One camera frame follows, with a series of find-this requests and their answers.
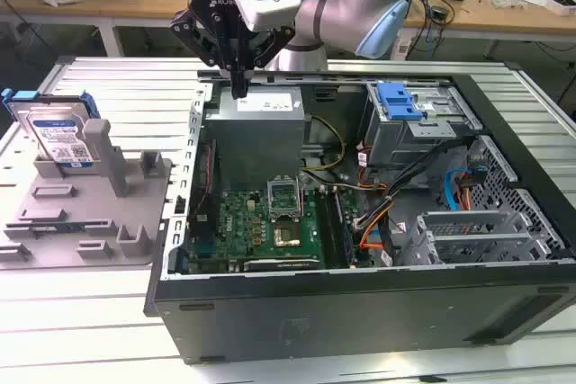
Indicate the black graphics card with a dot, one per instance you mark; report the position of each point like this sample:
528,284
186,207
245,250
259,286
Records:
283,265

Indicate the CPU socket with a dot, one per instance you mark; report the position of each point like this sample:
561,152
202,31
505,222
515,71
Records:
285,235

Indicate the blue plastic drive latch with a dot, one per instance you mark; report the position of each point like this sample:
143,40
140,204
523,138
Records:
396,103

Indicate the black RAM stick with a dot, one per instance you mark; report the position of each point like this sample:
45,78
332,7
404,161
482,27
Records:
344,226

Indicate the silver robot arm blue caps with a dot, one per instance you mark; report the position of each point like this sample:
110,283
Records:
342,11

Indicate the small white tag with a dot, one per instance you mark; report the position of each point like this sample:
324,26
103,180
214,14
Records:
403,49

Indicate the grey plastic parts rack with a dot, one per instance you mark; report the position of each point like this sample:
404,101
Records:
90,204

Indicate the small open white box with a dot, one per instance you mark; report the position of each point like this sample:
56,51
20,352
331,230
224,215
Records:
558,6

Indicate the hard disk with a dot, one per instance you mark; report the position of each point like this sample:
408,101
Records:
58,132

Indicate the grey power supply unit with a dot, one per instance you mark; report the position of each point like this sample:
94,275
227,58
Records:
256,141

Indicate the small black adapter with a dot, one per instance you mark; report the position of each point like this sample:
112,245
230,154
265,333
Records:
439,13

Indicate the grey metal disk bay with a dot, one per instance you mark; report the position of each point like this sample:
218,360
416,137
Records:
472,222

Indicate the black open PC case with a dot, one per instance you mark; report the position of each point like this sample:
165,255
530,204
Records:
360,312

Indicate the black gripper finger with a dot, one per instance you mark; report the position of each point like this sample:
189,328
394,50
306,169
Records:
270,49
193,33

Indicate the green motherboard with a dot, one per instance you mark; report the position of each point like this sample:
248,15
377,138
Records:
243,222

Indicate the grey metal drive cage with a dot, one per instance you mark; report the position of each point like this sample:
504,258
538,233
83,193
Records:
396,141

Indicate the wooden desk white frame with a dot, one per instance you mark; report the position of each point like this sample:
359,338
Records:
157,2

